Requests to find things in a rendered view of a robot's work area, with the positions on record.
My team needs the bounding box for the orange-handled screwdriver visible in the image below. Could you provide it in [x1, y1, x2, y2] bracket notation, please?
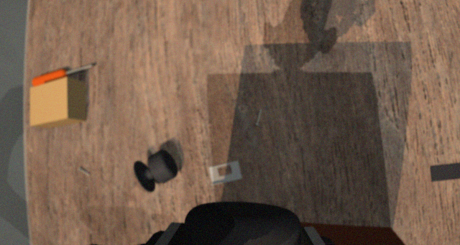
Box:
[32, 65, 93, 86]

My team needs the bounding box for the reddish-brown door slab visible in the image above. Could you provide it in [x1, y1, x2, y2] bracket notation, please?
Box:
[300, 222, 405, 245]

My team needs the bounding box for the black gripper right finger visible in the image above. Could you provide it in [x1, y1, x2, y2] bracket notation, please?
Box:
[300, 227, 334, 245]

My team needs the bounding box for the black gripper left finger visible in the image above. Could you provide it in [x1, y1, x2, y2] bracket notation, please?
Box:
[140, 222, 185, 245]

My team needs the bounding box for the tan cardboard box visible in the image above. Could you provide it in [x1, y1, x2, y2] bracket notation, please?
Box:
[30, 77, 86, 129]

